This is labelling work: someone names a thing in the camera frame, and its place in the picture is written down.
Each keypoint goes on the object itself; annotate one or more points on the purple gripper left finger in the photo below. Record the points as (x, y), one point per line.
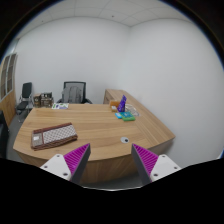
(69, 166)

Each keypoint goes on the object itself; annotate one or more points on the grey mesh office chair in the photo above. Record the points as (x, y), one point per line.
(74, 92)

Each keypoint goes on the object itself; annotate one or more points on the white green booklet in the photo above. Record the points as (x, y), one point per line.
(60, 106)

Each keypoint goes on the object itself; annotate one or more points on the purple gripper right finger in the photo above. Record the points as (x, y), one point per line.
(152, 167)

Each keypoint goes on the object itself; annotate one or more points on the brown boxes stack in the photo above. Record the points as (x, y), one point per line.
(44, 99)

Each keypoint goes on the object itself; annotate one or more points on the green flat box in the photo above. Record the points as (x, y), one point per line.
(128, 118)

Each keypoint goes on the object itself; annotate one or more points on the purple standing package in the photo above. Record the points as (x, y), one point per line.
(121, 106)

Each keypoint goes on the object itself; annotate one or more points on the orange small box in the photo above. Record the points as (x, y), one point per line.
(114, 103)

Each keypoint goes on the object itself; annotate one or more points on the wooden L-shaped desk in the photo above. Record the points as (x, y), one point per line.
(96, 125)

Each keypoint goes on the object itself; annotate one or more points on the clear plastic bag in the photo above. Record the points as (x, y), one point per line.
(130, 108)

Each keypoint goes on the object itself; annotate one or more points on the wooden glass-door cabinet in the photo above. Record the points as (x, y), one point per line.
(7, 86)

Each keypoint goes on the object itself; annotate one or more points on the black folding chair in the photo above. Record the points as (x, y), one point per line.
(25, 100)

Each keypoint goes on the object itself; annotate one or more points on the blue flat box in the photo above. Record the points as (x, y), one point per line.
(118, 115)

